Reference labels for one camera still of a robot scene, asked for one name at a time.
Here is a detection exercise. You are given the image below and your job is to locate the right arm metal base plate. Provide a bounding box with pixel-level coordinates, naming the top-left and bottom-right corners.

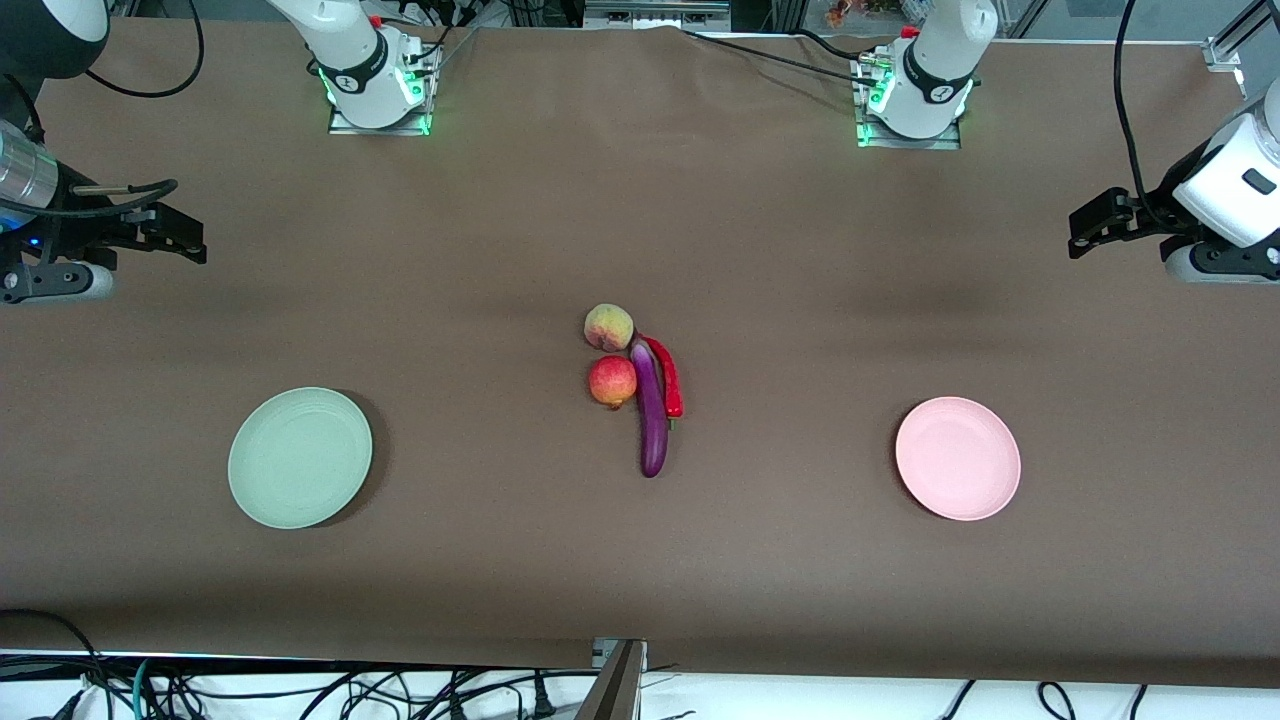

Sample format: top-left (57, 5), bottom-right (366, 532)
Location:
top-left (327, 42), bottom-right (435, 137)

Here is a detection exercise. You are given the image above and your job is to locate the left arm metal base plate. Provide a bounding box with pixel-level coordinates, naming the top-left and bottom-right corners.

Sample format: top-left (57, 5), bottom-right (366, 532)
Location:
top-left (853, 52), bottom-right (964, 151)

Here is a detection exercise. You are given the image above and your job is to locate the pink plate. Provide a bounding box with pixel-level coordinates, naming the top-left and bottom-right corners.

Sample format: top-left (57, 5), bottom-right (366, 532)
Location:
top-left (894, 396), bottom-right (1023, 523)

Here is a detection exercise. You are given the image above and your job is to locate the black cable loop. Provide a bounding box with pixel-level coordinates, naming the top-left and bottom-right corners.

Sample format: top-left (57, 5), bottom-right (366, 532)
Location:
top-left (0, 608), bottom-right (113, 720)

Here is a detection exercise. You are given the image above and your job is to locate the pale green plate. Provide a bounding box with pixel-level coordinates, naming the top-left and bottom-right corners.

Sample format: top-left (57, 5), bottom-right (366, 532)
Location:
top-left (227, 386), bottom-right (374, 530)

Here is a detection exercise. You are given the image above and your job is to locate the black cable tangle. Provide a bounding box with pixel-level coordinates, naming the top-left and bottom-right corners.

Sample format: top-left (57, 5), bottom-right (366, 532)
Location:
top-left (60, 660), bottom-right (601, 720)

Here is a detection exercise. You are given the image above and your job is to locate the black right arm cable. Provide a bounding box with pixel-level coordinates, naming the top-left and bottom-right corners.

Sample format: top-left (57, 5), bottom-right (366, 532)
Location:
top-left (0, 0), bottom-right (206, 223)

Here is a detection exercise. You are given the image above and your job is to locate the brown table cloth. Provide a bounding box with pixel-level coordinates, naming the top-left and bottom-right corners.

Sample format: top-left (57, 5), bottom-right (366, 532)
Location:
top-left (0, 15), bottom-right (1280, 691)

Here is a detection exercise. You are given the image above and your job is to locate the purple eggplant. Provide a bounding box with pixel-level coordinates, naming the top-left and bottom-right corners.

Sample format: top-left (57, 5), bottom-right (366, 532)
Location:
top-left (629, 341), bottom-right (670, 479)

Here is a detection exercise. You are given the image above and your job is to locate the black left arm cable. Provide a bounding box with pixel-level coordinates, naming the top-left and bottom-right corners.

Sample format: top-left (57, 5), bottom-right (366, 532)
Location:
top-left (1112, 0), bottom-right (1186, 233)

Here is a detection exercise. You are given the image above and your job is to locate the aluminium camera mount post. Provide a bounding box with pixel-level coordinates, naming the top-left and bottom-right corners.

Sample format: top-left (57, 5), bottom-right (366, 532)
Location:
top-left (575, 637), bottom-right (649, 720)

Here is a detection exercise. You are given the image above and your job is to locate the orange background object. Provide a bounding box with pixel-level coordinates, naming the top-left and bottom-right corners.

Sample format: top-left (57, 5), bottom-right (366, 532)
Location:
top-left (825, 0), bottom-right (901, 29)

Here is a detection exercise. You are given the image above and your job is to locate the yellow pink peach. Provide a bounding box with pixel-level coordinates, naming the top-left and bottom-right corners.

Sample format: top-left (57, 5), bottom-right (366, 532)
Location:
top-left (584, 303), bottom-right (635, 353)

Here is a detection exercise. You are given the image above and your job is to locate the red apple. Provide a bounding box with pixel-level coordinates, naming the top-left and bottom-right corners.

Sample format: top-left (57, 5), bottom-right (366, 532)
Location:
top-left (587, 355), bottom-right (639, 412)

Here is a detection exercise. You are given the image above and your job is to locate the grey metal box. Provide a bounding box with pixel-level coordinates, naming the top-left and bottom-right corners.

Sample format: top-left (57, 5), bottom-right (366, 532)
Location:
top-left (583, 0), bottom-right (733, 31)

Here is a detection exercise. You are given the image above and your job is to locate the long black power cable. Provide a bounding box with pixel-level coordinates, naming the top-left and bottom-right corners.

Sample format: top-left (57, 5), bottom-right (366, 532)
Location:
top-left (680, 27), bottom-right (883, 91)

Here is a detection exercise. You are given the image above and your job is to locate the aluminium frame profile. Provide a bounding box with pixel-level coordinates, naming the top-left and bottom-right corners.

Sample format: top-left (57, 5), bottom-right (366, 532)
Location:
top-left (1203, 0), bottom-right (1280, 73)

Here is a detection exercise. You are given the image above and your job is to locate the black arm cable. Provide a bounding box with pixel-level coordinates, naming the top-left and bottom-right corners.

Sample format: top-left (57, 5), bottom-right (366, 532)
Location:
top-left (0, 0), bottom-right (206, 223)
top-left (1112, 0), bottom-right (1186, 233)

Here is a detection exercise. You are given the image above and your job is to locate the red chili pepper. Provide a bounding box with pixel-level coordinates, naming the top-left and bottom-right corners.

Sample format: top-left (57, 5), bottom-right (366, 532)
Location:
top-left (637, 333), bottom-right (686, 432)

